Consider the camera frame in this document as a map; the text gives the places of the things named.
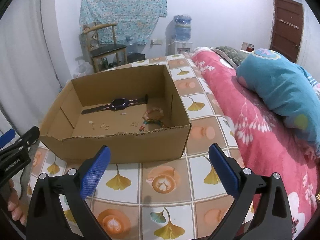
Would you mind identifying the left hand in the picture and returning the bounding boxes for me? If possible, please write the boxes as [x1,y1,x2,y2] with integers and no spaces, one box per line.
[8,179,27,226]

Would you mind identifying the teal floral wall cloth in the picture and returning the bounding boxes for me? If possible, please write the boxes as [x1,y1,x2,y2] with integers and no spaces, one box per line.
[79,0,168,46]

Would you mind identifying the black trash bin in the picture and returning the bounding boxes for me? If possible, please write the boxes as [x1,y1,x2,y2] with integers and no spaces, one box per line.
[127,53,145,63]

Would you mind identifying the wooden chair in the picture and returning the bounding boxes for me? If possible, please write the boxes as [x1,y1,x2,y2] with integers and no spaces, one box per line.
[82,22,128,73]

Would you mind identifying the pink floral blanket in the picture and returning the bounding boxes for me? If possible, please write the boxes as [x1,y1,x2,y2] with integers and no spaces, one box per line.
[191,47,319,238]

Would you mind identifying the blue pillow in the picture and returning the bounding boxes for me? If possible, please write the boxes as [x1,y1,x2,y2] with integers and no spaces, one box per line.
[236,48,319,158]

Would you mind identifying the blue water jug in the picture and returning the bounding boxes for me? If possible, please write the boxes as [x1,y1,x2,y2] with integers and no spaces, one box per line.
[174,15,191,42]

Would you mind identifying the tile pattern table mat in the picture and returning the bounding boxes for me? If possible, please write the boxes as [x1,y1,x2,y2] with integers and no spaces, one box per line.
[27,54,243,239]

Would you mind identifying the gold rhinestone hair clip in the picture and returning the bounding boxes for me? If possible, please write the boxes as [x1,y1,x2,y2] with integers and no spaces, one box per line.
[89,121,95,129]

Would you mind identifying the white curtain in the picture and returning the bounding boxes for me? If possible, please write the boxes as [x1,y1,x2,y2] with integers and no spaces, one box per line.
[1,0,61,133]

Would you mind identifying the gold butterfly brooch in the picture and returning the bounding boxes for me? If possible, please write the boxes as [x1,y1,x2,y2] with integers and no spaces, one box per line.
[130,121,139,127]

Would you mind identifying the colourful bead bracelet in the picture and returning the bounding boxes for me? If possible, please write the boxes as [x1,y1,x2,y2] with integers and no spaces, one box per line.
[139,107,166,132]

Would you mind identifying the white plastic bag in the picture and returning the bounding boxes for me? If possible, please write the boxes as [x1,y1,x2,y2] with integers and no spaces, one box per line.
[73,56,94,79]

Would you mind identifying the dark red door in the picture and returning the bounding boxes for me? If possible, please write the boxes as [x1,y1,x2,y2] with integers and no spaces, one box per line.
[270,0,304,63]

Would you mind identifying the brown cardboard box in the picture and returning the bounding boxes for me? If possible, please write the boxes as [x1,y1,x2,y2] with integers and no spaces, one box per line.
[40,64,191,164]

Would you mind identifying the white water dispenser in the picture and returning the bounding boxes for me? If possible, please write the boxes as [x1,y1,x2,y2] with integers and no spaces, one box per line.
[173,41,193,54]

